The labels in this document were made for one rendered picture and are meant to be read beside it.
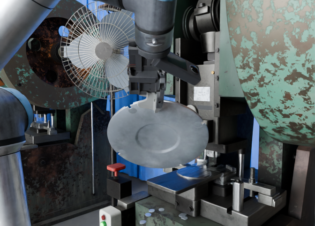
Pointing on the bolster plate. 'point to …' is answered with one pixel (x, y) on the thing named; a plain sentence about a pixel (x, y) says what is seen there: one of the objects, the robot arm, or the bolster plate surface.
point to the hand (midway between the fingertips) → (158, 107)
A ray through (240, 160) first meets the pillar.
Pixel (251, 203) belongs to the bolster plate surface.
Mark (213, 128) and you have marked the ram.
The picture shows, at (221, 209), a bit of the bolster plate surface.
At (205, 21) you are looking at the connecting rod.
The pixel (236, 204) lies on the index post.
